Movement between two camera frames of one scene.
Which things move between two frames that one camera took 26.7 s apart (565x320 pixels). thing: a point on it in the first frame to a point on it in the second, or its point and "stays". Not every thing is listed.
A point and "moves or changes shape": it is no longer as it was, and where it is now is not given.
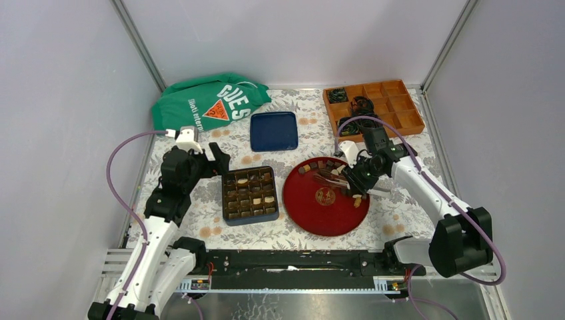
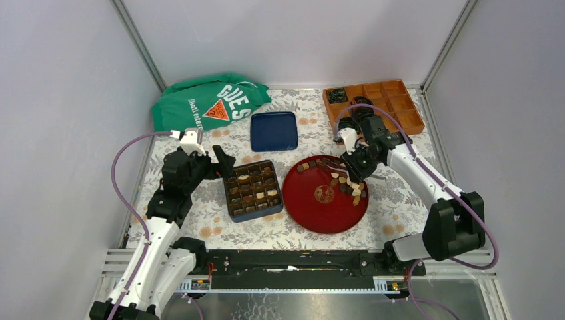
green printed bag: x=208 y=103 stays
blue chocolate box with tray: x=249 y=195 moves or changes shape
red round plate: x=318 y=199 stays
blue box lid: x=274 y=131 stays
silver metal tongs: x=330 y=178 to x=338 y=165
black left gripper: x=220 y=167 stays
